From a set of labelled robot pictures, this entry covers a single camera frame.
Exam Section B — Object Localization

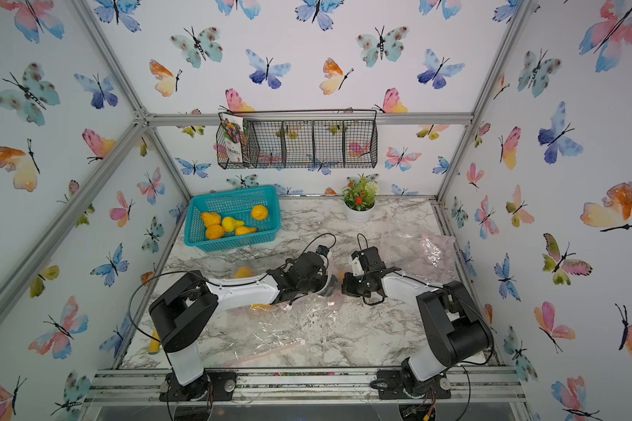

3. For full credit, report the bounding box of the seed packet in basket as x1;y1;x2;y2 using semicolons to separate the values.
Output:
220;114;247;163

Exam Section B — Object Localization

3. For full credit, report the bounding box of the yellow pear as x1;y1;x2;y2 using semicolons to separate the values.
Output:
205;225;226;240

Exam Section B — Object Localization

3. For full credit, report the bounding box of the orange pear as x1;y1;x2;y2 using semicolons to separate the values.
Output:
200;212;222;229

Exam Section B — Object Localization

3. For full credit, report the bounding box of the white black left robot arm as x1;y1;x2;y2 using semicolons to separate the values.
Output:
149;249;336;387

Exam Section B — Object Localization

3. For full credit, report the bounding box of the white pot artificial plant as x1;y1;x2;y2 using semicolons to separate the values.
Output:
342;174;381;227

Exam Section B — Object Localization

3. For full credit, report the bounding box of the yellow-green pear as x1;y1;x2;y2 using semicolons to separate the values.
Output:
220;217;245;233

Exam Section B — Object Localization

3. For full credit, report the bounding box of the black wire wall basket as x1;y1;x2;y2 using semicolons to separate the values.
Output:
214;109;378;175

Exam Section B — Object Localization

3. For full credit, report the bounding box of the clear zip-top bag with pears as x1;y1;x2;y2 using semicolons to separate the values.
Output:
379;219;460;284

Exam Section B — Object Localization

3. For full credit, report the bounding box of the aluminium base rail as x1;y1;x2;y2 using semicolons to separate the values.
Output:
84;366;527;407

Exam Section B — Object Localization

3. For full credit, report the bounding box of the teal plastic basket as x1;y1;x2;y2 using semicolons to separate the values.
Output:
184;186;281;253

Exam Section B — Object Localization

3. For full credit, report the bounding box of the clear bag of lemons front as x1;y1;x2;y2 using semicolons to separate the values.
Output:
224;293;343;368

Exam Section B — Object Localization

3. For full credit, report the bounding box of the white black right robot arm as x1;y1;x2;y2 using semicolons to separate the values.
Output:
342;247;493;382

